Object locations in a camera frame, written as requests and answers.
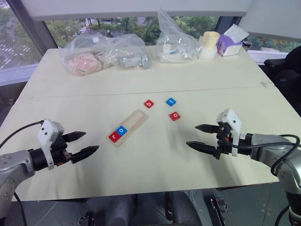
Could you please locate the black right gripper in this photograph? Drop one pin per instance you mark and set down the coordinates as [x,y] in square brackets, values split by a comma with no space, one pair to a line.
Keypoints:
[223,143]

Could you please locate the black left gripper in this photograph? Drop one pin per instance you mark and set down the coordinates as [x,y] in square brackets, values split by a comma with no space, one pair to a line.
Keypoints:
[60,153]

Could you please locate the red letter tile o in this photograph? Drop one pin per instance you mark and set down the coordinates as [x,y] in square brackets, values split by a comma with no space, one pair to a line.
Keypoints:
[174,115]

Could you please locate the blue letter tile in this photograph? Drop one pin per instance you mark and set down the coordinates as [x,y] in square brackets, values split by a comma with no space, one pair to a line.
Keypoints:
[171,102]

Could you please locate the wooden letter tray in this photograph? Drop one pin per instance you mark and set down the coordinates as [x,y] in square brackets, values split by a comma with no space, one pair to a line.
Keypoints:
[135,120]

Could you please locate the red letter tile b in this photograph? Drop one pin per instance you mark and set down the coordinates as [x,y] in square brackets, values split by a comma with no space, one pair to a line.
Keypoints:
[149,103]

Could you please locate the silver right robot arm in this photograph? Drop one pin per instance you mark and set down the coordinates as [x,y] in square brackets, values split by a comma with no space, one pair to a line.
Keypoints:
[268,146]

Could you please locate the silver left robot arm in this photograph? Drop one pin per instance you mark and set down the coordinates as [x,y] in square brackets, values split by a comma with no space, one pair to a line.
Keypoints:
[14,164]

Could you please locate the pink plush item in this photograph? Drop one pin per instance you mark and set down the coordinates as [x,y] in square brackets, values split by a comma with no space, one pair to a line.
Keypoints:
[82,63]

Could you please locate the cream cylindrical container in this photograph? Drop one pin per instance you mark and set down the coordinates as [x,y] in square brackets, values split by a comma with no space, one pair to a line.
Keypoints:
[209,44]

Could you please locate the purple tissue box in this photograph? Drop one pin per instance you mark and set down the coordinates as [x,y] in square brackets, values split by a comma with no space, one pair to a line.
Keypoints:
[229,46]

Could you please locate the grey bagged item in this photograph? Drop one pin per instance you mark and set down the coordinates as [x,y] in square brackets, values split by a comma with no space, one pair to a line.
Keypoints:
[134,63]

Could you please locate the tall clear plastic bag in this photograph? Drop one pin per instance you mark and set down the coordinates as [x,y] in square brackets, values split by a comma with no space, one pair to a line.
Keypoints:
[174,42]

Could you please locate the wide clear plastic bag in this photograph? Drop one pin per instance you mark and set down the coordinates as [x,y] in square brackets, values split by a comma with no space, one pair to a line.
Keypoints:
[105,47]

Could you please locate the dark small jar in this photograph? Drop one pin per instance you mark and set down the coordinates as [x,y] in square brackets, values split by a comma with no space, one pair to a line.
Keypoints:
[247,44]

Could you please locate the black chair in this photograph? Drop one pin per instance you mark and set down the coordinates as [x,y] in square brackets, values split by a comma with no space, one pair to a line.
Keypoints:
[287,75]

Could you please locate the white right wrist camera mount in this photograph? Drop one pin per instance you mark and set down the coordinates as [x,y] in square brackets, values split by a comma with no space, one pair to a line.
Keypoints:
[231,121]

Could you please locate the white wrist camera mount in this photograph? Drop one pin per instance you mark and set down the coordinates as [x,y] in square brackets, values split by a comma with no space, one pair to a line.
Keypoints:
[48,131]
[231,121]

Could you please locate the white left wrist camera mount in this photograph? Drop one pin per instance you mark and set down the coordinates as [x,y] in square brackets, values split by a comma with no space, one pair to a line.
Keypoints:
[48,131]

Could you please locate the black metal bracket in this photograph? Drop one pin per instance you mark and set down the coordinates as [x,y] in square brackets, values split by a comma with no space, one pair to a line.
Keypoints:
[219,209]

